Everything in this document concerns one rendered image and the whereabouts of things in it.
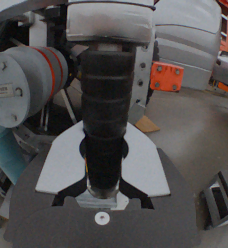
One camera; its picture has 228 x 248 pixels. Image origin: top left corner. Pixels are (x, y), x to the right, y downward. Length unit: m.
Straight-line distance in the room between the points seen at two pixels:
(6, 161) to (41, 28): 0.35
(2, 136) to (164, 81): 0.42
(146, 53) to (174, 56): 0.52
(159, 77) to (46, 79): 0.24
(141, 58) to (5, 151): 0.40
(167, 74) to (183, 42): 0.54
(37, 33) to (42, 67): 0.14
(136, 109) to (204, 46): 0.73
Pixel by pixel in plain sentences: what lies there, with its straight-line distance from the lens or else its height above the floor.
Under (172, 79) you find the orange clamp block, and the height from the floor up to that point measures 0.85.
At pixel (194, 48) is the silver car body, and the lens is 0.89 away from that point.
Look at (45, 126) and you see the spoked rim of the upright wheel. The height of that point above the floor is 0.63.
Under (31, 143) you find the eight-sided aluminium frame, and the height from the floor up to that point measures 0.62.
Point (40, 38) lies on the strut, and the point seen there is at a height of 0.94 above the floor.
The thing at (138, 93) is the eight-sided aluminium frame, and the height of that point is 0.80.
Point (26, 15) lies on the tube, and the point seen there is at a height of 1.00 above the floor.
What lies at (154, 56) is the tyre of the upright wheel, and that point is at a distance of 0.40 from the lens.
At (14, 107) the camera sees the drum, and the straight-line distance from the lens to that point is 0.22.
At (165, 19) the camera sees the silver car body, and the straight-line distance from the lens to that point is 0.81.
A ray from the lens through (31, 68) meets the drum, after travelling 0.21.
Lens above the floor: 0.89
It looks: 32 degrees down
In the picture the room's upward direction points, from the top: 4 degrees clockwise
